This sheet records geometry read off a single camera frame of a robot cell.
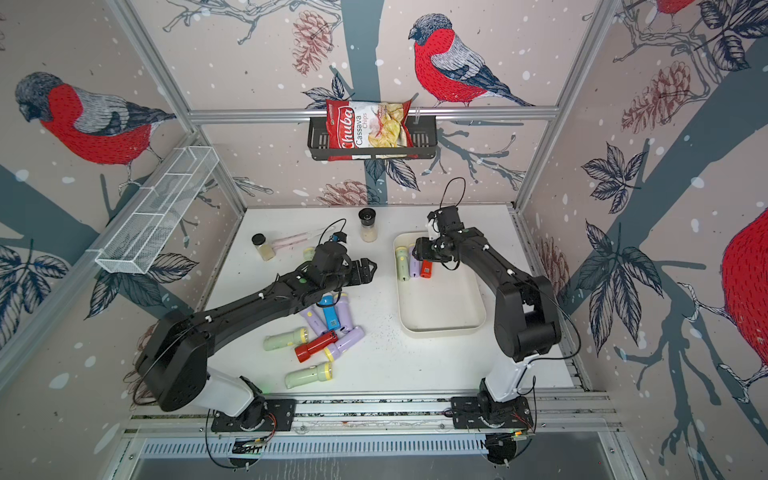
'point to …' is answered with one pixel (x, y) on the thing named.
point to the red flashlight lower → (303, 352)
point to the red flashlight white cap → (426, 269)
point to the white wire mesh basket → (138, 243)
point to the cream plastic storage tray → (453, 300)
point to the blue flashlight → (330, 312)
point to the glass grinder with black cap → (368, 230)
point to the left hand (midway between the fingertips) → (372, 263)
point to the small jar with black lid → (262, 245)
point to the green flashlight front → (322, 371)
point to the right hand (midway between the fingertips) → (417, 251)
